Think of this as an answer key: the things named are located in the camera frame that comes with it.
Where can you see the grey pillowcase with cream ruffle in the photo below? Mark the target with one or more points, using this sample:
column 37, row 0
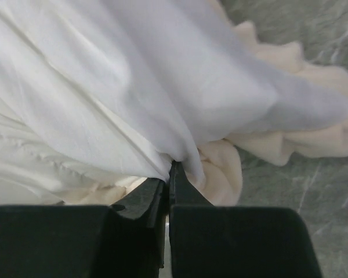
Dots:
column 97, row 96

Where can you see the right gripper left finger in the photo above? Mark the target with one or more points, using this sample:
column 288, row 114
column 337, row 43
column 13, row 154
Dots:
column 125, row 239

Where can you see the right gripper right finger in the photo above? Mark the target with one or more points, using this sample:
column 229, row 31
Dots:
column 234, row 241

